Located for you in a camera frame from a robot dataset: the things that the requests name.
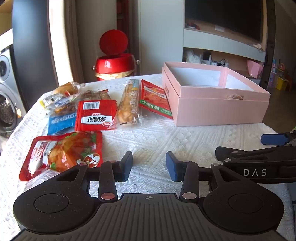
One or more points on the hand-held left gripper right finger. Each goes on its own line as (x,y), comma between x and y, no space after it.
(172,165)

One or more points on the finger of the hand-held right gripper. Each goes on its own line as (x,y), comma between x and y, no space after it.
(272,139)
(231,153)

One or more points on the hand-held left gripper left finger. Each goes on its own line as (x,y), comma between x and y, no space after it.
(127,166)

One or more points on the pink cardboard box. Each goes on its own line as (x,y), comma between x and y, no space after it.
(219,109)

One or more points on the large red snack packet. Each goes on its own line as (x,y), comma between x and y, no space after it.
(69,148)

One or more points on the small red snack packet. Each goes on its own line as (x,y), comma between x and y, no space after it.
(92,115)

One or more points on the long bread packet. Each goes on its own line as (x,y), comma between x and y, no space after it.
(129,102)

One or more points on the red green label snack packet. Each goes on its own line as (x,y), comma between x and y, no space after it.
(153,97)

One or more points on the wafer biscuit packet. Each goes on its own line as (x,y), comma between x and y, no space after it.
(99,95)

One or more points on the blue snack packet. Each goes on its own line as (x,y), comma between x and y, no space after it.
(60,122)

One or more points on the brown snack packet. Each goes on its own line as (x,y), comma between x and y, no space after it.
(66,108)

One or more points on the small yellow cake packet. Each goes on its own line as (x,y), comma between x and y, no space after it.
(66,89)

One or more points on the small yellow candy packet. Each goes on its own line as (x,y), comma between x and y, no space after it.
(49,100)

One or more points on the yellow toy bin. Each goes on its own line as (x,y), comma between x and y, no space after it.
(282,83)

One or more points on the pink bag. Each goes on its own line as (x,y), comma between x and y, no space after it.
(254,68)

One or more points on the white power strip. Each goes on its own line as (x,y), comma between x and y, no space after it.
(219,63)

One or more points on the small black white device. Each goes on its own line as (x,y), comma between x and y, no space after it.
(207,58)

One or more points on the white fringed cloth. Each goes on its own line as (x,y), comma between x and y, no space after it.
(193,56)

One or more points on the red trash bin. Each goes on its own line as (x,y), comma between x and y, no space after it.
(113,63)

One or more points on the white television cabinet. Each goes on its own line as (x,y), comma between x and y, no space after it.
(208,39)

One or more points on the white card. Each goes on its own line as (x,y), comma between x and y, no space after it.
(220,28)

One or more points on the silver washing machine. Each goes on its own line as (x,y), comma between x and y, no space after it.
(10,111)

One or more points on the black television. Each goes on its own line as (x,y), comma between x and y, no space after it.
(224,16)

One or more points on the red toys on shelf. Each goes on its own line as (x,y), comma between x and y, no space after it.
(192,25)

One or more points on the beige curtain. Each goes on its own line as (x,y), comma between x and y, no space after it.
(64,41)

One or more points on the dark grey panel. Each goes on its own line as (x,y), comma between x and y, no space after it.
(32,46)

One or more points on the white washing machine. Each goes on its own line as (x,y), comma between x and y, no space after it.
(8,46)

